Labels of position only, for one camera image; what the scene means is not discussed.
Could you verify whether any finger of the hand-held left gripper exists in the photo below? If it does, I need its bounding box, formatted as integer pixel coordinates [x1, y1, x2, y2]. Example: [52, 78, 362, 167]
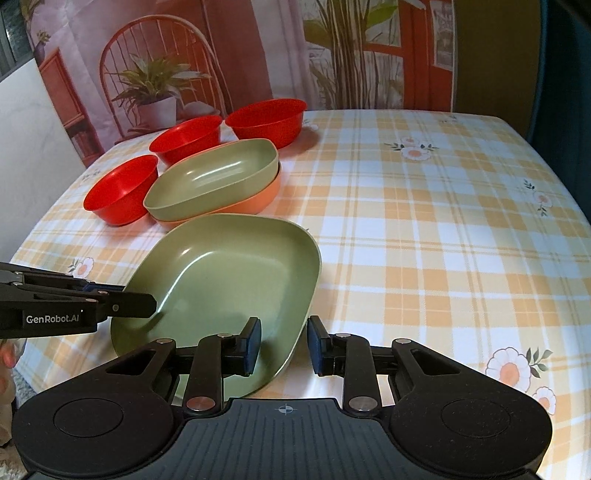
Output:
[83, 281, 126, 296]
[90, 292, 158, 320]

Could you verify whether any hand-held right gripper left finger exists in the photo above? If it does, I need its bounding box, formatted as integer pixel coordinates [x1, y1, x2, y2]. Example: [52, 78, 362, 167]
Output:
[105, 316, 263, 414]

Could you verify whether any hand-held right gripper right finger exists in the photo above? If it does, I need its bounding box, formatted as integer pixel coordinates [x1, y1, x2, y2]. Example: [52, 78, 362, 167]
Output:
[307, 316, 463, 412]

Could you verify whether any green rectangular plate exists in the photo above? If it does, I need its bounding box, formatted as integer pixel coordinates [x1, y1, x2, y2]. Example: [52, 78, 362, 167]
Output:
[143, 138, 281, 221]
[110, 215, 321, 398]

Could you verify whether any red bowl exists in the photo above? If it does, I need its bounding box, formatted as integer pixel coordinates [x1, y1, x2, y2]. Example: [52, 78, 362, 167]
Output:
[225, 98, 308, 149]
[83, 154, 160, 226]
[149, 115, 223, 165]

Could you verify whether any orange rectangular plate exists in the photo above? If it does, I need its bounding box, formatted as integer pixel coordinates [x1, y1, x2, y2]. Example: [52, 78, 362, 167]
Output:
[154, 161, 282, 227]

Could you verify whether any person's left hand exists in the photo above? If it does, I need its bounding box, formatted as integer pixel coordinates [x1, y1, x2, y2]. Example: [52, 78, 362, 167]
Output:
[0, 340, 19, 370]

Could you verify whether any checked floral tablecloth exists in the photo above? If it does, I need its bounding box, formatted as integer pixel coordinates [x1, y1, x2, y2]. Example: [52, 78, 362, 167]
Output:
[9, 109, 591, 462]

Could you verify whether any window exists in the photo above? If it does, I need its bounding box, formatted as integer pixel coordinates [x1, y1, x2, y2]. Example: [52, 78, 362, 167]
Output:
[0, 0, 34, 80]

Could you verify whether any printed backdrop cloth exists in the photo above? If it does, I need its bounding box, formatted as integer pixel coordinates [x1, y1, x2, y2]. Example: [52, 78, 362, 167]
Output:
[28, 0, 458, 171]

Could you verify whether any teal curtain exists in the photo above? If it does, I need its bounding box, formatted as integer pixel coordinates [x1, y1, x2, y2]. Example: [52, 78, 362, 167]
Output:
[531, 0, 591, 153]

